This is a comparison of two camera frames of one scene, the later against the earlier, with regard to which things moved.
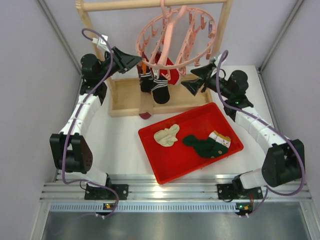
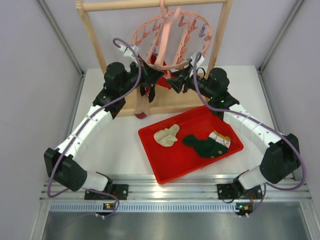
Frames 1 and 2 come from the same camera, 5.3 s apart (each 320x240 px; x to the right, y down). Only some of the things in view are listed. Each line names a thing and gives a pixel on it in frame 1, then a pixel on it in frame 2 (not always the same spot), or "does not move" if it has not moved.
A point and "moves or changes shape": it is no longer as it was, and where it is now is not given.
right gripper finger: (194, 85) to (177, 83)
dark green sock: (208, 148) does not move
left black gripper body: (118, 63) to (146, 80)
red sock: (173, 73) to (162, 80)
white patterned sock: (225, 140) does not move
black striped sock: (161, 93) to (152, 94)
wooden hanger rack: (127, 96) does not move
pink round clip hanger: (177, 38) moves or changes shape
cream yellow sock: (166, 137) does not move
